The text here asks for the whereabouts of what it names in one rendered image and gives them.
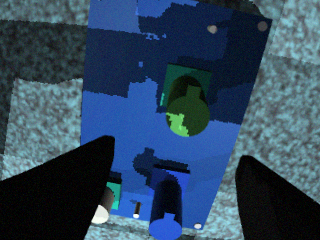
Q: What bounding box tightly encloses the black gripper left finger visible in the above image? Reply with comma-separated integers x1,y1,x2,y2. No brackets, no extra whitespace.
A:
0,135,115,240

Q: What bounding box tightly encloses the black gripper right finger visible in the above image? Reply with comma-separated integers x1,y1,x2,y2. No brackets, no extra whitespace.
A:
235,155,320,240

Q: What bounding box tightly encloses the blue circuit board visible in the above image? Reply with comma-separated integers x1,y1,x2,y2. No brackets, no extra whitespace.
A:
80,0,272,240

